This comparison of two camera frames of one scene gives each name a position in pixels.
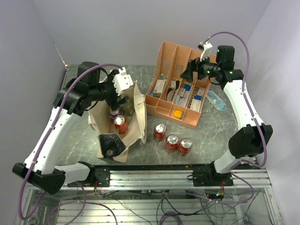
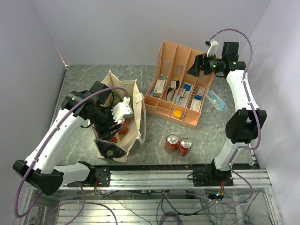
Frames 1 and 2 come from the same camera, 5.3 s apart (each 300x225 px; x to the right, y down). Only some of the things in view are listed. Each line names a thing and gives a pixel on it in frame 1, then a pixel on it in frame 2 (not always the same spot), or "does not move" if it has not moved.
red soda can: (159, 132) -> (116, 138)
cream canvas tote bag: (111, 144) does not move
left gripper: (114, 102) -> (104, 131)
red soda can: (171, 144) does not move
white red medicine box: (159, 88) does not move
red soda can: (184, 144) does not move
